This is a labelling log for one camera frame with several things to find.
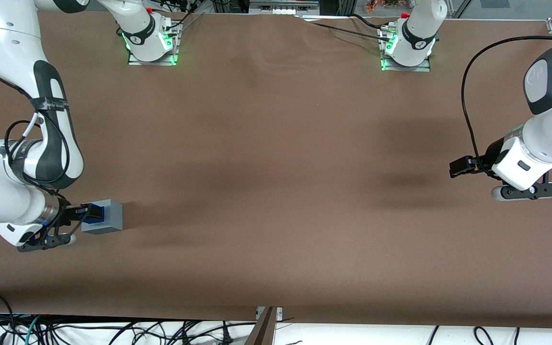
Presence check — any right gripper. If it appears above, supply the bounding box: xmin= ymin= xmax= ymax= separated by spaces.
xmin=0 ymin=203 xmax=93 ymax=247

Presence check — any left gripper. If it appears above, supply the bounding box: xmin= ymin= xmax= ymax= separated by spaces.
xmin=449 ymin=137 xmax=552 ymax=191

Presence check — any blue plastic part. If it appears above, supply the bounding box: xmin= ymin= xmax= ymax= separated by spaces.
xmin=88 ymin=203 xmax=107 ymax=225

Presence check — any gray cube base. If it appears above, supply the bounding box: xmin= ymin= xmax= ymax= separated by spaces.
xmin=81 ymin=199 xmax=124 ymax=234

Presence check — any brown table cover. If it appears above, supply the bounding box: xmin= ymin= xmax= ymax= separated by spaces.
xmin=0 ymin=9 xmax=552 ymax=330

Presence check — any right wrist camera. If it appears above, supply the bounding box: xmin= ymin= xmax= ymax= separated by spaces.
xmin=16 ymin=233 xmax=77 ymax=253

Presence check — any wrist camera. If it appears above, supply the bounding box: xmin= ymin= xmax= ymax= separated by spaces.
xmin=16 ymin=233 xmax=77 ymax=253
xmin=491 ymin=182 xmax=552 ymax=202

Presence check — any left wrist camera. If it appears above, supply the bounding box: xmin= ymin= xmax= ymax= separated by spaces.
xmin=491 ymin=182 xmax=552 ymax=202

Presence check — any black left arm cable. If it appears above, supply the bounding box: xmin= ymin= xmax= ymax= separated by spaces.
xmin=461 ymin=35 xmax=552 ymax=166

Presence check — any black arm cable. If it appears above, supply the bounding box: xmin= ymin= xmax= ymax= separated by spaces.
xmin=4 ymin=98 xmax=73 ymax=193
xmin=461 ymin=35 xmax=552 ymax=166

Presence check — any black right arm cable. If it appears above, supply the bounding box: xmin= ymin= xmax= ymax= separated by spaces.
xmin=4 ymin=98 xmax=73 ymax=193

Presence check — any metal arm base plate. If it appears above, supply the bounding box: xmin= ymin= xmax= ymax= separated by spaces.
xmin=380 ymin=26 xmax=432 ymax=72
xmin=127 ymin=19 xmax=181 ymax=66

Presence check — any teal cable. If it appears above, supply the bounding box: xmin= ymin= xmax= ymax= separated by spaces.
xmin=23 ymin=315 xmax=43 ymax=345

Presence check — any black base power cable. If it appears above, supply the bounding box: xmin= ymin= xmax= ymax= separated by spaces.
xmin=161 ymin=0 xmax=206 ymax=35
xmin=295 ymin=13 xmax=392 ymax=42

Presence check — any metal table bracket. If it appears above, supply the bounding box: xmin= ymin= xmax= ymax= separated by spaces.
xmin=245 ymin=306 xmax=284 ymax=345

